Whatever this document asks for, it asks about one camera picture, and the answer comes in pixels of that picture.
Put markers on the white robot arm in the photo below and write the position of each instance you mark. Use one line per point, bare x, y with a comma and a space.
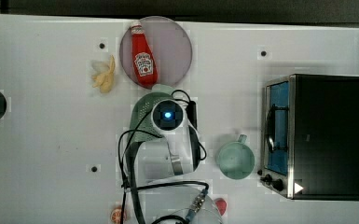
163, 146

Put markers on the red ketchup bottle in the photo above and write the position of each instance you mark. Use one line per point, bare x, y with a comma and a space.
143, 61

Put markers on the green plastic strainer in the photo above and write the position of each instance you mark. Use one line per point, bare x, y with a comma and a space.
141, 123

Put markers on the peeled toy banana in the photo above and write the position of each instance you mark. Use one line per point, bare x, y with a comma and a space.
105, 80

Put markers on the black toaster oven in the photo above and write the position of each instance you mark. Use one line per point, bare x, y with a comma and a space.
310, 137

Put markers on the red toy strawberry on table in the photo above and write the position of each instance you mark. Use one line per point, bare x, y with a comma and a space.
221, 205

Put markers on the grey round plate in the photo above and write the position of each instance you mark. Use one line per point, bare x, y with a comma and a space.
171, 47

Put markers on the orange toy slice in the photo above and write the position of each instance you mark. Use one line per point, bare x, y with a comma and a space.
118, 215

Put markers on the green plastic mug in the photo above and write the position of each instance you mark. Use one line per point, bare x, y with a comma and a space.
235, 159

